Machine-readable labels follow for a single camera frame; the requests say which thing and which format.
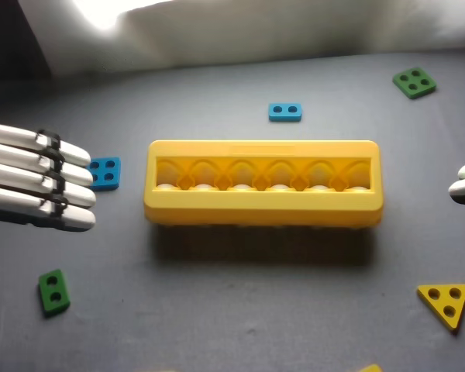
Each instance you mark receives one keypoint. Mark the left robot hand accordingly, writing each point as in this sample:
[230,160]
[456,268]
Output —
[23,174]

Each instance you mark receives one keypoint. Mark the yellow plastic egg carton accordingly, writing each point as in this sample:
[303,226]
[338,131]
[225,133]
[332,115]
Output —
[263,205]

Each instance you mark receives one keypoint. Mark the white toy egg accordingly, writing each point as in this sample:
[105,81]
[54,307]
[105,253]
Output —
[166,187]
[319,188]
[357,189]
[204,187]
[241,188]
[280,188]

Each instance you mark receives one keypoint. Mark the blue four-hole block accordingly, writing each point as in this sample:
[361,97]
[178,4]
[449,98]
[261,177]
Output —
[102,171]

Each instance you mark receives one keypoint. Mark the yellow triangle three-hole block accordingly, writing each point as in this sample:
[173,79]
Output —
[445,300]

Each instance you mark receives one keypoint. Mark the green two-hole block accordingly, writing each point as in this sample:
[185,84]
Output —
[54,288]

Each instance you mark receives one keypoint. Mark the green four-hole block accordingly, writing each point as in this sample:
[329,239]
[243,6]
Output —
[414,79]

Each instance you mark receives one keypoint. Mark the blue two-hole block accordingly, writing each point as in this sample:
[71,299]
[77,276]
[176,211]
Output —
[285,110]

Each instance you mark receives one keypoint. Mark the yellow two-hole block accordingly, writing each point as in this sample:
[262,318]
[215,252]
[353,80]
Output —
[372,369]

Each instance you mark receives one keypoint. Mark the grey table cloth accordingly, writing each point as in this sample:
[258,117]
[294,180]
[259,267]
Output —
[217,290]

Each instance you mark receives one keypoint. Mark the white curtain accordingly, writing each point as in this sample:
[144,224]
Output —
[255,31]

